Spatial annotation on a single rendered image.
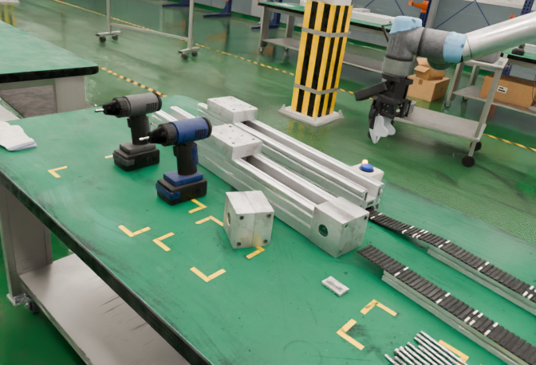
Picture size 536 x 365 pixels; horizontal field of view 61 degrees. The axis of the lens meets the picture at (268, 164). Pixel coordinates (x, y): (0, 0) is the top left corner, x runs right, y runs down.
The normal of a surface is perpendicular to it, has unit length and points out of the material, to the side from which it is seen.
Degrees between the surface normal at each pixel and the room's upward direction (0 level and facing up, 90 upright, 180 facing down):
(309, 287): 0
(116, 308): 0
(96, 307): 0
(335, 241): 90
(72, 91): 90
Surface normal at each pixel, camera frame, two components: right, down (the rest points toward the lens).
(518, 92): -0.62, 0.25
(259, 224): 0.32, 0.43
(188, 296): 0.11, -0.90
